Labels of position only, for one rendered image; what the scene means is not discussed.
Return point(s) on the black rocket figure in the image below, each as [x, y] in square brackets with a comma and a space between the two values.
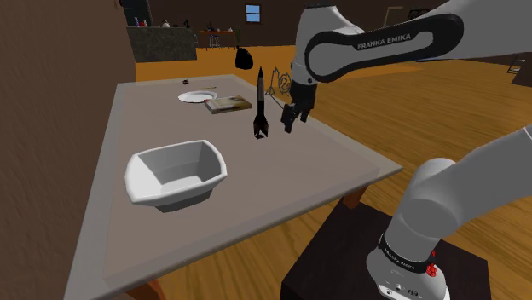
[260, 108]

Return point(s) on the wooden side table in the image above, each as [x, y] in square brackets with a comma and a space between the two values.
[217, 36]

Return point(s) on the dark robot stand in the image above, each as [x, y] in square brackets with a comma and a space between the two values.
[336, 257]

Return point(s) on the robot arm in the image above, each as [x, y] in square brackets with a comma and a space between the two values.
[386, 43]

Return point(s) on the dark kitchen counter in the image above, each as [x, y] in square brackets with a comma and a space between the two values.
[162, 43]

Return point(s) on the tan book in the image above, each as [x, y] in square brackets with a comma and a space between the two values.
[227, 104]

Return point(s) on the grey table with wooden legs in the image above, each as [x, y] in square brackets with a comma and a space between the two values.
[257, 174]

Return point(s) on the blue window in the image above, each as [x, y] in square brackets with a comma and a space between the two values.
[252, 13]

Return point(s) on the white angular bowl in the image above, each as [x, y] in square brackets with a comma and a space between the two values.
[176, 174]

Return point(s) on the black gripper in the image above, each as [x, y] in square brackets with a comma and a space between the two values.
[302, 92]

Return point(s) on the white plate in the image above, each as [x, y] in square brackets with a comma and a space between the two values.
[197, 96]

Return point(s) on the black vase with plant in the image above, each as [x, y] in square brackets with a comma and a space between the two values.
[243, 57]

